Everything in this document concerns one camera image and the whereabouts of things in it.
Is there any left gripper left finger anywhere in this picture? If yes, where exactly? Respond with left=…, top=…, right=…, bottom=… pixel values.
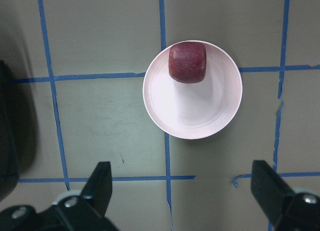
left=80, top=161, right=112, bottom=216

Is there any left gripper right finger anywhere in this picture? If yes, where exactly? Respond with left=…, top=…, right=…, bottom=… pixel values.
left=250, top=160, right=295, bottom=226

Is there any red apple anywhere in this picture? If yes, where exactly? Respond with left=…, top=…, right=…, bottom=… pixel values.
left=168, top=41, right=207, bottom=84

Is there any black rice cooker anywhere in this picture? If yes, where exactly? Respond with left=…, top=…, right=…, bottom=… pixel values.
left=0, top=60, right=38, bottom=201

